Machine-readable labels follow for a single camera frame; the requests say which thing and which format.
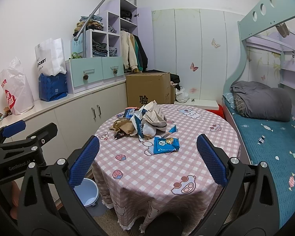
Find small items on counter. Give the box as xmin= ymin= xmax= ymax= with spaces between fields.
xmin=0 ymin=107 xmax=12 ymax=122

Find white red plastic bag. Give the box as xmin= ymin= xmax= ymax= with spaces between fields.
xmin=0 ymin=57 xmax=34 ymax=115

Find teal bunk bed frame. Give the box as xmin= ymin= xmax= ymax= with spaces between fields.
xmin=223 ymin=0 xmax=295 ymax=109

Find white wardrobe with butterflies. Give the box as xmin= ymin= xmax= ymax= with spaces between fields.
xmin=152 ymin=9 xmax=243 ymax=103

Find blue white torn package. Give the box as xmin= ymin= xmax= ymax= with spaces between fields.
xmin=130 ymin=115 xmax=177 ymax=142

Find grey metal handrail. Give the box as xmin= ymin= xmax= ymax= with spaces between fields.
xmin=73 ymin=0 xmax=140 ymax=42

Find brown paper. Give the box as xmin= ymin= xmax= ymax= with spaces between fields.
xmin=110 ymin=118 xmax=137 ymax=140

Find white low cabinet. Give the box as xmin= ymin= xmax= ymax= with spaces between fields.
xmin=0 ymin=79 xmax=127 ymax=164

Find brown cardboard box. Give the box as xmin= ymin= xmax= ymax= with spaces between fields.
xmin=126 ymin=73 xmax=172 ymax=108

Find blue fabric bag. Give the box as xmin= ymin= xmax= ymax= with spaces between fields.
xmin=38 ymin=73 xmax=68 ymax=102

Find white paper shopping bag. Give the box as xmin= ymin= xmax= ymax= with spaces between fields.
xmin=35 ymin=38 xmax=66 ymax=76

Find hanging jackets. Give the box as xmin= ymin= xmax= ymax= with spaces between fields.
xmin=120 ymin=30 xmax=148 ymax=73

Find blue snack wrapper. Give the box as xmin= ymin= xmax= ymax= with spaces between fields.
xmin=153 ymin=137 xmax=180 ymax=155

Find teal drawer unit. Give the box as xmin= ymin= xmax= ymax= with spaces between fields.
xmin=65 ymin=56 xmax=124 ymax=94

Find white low platform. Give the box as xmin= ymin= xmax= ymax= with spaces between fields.
xmin=174 ymin=99 xmax=219 ymax=110

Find light blue trash bin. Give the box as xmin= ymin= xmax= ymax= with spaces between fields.
xmin=74 ymin=178 xmax=100 ymax=208

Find round table pink checkered cloth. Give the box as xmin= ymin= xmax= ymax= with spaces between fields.
xmin=92 ymin=104 xmax=240 ymax=235

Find white plastic bag on floor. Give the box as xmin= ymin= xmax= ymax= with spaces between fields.
xmin=175 ymin=87 xmax=190 ymax=103

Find grey folded duvet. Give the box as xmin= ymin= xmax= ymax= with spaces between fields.
xmin=230 ymin=81 xmax=292 ymax=122

